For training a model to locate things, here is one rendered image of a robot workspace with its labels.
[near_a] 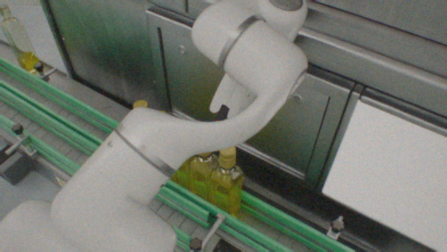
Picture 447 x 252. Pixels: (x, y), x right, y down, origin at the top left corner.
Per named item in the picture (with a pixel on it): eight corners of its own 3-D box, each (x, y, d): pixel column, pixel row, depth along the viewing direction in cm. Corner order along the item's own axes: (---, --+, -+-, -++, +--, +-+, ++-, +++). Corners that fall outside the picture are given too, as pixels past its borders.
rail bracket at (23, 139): (41, 155, 111) (25, 126, 101) (22, 172, 107) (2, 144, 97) (33, 149, 113) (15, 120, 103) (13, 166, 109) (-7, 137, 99)
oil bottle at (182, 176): (203, 190, 103) (200, 142, 87) (191, 206, 100) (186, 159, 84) (187, 180, 105) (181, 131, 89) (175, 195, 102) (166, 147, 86)
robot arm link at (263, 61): (128, 136, 48) (234, 18, 51) (203, 203, 46) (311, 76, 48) (104, 121, 40) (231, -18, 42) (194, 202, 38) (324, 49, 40)
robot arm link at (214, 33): (256, 56, 40) (188, 5, 41) (231, 112, 48) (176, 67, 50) (322, -1, 48) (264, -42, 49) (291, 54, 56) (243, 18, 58)
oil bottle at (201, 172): (222, 201, 101) (222, 153, 85) (210, 217, 98) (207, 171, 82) (204, 190, 103) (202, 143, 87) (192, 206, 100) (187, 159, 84)
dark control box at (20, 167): (33, 170, 123) (23, 155, 117) (13, 187, 119) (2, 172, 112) (17, 159, 126) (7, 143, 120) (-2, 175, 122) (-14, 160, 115)
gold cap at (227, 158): (239, 159, 81) (239, 147, 78) (230, 171, 79) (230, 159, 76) (224, 152, 82) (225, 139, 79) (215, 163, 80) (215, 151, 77)
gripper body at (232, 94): (251, 30, 60) (233, 75, 69) (215, 65, 54) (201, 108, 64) (290, 57, 59) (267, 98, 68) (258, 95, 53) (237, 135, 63)
